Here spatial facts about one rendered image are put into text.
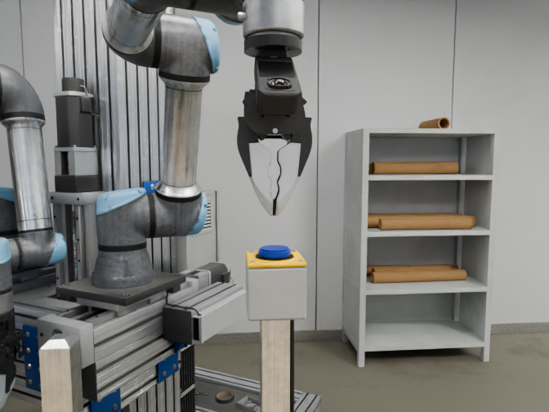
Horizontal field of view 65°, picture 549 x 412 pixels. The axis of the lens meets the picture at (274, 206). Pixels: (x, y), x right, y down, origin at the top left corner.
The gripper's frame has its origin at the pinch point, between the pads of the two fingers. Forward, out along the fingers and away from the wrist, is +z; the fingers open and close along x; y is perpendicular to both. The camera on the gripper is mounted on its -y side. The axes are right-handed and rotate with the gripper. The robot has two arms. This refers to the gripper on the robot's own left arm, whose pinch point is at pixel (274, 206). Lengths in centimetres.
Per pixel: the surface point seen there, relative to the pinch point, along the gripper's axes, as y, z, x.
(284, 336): -1.7, 15.9, -1.1
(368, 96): 259, -53, -93
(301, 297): -3.4, 10.5, -2.8
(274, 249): -1.2, 5.2, 0.1
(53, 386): -1.7, 20.9, 26.2
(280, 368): -1.7, 19.9, -0.6
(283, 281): -3.4, 8.5, -0.8
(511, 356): 220, 128, -186
